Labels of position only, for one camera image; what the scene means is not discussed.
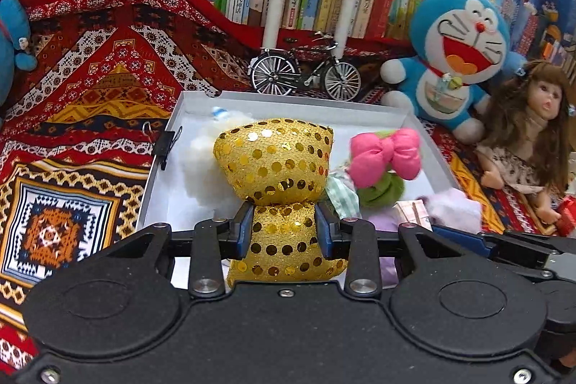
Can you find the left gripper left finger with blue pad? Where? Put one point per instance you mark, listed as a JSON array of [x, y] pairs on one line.
[[214, 240]]

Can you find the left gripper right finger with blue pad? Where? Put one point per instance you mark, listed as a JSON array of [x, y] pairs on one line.
[[355, 240]]

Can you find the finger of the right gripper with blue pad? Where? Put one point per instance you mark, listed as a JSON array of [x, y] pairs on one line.
[[473, 242]]

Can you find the white fluffy plush toy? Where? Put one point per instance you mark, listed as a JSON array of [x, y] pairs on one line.
[[204, 180]]

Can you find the gold sequin plush toy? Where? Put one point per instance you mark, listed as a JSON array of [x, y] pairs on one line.
[[280, 166]]

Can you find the green plush with pink bow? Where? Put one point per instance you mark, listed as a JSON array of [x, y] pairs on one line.
[[381, 163]]

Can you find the pale pink soft cloth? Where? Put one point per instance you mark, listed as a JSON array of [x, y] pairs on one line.
[[453, 209]]

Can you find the green striped fabric toy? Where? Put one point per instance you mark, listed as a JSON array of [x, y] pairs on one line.
[[340, 191]]

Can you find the red shiny cup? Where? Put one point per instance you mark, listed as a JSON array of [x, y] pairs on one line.
[[566, 225]]

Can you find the purple plush toy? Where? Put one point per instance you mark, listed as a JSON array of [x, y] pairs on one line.
[[386, 223]]

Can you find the small pink striped box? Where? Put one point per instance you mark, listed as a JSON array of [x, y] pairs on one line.
[[412, 211]]

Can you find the white shallow cardboard box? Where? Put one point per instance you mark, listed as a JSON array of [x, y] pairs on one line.
[[166, 202]]

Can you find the brown haired doll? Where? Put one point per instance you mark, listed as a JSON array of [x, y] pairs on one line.
[[525, 145]]

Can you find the black binder clip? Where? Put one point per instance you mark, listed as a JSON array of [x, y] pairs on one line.
[[163, 144]]

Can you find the miniature metal bicycle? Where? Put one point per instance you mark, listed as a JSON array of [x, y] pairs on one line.
[[306, 67]]

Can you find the red patterned blanket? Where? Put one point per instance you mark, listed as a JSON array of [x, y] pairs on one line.
[[87, 296]]

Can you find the Doraemon blue plush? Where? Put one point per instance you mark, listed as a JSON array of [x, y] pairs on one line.
[[459, 45]]

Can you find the round blue mouse plush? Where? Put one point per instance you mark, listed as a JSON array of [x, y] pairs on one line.
[[15, 38]]

